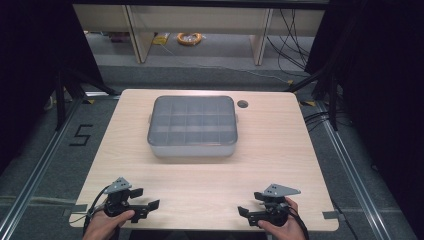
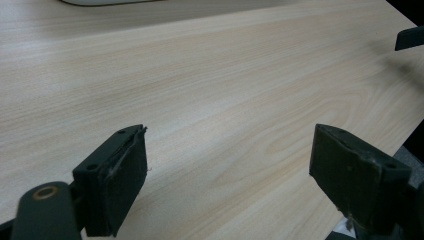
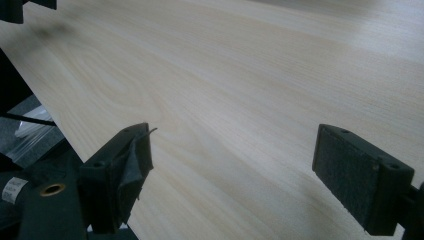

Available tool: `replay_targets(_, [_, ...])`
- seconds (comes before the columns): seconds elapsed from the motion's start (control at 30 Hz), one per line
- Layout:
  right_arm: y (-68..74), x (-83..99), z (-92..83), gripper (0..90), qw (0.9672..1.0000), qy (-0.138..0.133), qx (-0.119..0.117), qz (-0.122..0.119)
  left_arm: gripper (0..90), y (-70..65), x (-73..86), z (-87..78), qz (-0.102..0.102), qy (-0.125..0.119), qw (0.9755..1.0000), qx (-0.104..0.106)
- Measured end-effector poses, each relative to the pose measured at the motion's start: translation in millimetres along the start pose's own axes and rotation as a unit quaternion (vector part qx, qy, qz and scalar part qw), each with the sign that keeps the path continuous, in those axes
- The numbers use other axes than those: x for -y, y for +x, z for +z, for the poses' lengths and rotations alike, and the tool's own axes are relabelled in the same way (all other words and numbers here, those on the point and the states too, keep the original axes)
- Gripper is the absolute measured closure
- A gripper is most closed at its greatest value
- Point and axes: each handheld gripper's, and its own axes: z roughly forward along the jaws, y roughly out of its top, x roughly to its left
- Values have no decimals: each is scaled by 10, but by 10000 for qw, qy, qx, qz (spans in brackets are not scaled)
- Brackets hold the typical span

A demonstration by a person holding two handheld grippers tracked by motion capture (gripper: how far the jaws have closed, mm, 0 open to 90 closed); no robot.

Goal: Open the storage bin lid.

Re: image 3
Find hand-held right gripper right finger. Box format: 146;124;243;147
311;123;416;237

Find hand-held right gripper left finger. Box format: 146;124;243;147
78;122;158;235

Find black cylinder with white label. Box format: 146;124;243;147
0;171;34;214

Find clear plastic bag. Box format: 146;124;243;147
5;104;57;160

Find black object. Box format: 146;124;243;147
0;0;58;25

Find black cable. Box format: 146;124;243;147
0;112;58;127

